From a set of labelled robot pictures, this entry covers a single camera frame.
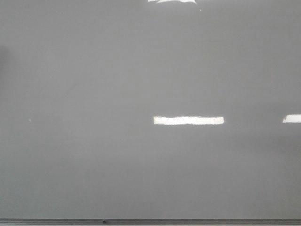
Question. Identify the white whiteboard with aluminium frame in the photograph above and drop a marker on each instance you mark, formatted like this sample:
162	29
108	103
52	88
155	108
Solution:
128	109

